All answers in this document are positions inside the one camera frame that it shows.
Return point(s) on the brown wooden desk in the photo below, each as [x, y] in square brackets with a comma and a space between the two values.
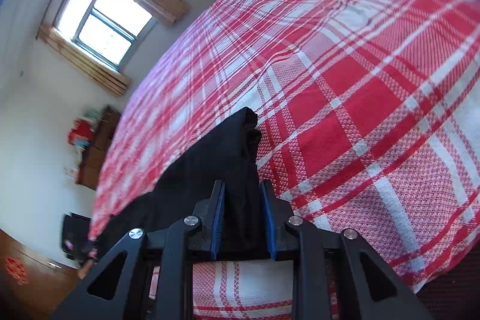
[97, 155]

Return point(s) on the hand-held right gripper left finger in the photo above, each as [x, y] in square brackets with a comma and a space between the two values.
[218, 222]

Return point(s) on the red gift bag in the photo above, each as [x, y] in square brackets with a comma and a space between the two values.
[78, 132]

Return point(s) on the black pants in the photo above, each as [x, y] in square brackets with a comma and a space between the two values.
[225, 155]

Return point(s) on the black bag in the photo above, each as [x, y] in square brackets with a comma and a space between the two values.
[75, 230]

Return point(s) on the bed with red plaid sheet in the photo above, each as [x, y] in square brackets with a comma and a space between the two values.
[356, 98]

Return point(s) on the brown wooden cabinet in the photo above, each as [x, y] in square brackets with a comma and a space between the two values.
[30, 286]

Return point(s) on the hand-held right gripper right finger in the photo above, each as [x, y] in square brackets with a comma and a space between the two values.
[268, 222]

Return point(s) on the window with grey frame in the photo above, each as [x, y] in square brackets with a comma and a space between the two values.
[105, 16]

